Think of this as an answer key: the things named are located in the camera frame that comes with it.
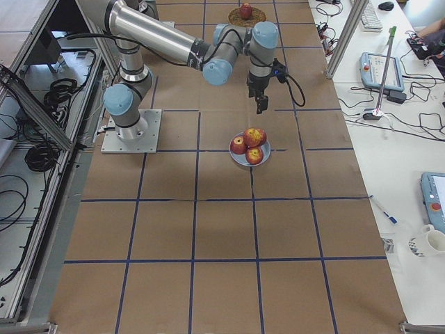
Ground yellow-red apple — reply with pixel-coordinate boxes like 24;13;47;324
243;127;267;148

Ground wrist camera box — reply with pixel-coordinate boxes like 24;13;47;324
271;58;288;84

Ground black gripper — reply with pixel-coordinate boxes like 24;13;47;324
247;72;270;115

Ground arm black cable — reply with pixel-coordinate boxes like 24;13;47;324
283;73;306;108

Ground aluminium side rail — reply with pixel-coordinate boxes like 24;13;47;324
1;64;83;152

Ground red apple on plate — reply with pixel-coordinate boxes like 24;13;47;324
245;146;264;166
229;136;248;154

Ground dark red apple in basket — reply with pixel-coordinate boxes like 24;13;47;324
238;3;252;19

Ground white keyboard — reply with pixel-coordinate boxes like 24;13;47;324
361;1;383;33

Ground blue teach pendant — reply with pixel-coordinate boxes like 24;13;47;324
359;52;405;92
421;172;445;232

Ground green tipped stick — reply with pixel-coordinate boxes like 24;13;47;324
371;26;397;120

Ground black power adapter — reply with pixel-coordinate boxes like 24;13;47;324
387;90;407;104

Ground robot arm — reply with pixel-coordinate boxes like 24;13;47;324
79;1;278;113

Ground woven wicker basket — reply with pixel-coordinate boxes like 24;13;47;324
228;7;267;27

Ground black computer mouse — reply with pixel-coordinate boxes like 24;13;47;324
378;1;394;11

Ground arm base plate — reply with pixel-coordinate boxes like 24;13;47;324
101;109;162;154

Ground blue white pen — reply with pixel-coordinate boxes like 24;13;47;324
369;195;398;225

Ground aluminium frame post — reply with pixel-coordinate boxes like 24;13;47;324
325;0;367;79

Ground white mug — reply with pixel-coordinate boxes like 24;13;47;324
408;224;444;257

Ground light blue plate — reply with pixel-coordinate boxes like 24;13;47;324
229;133;271;167

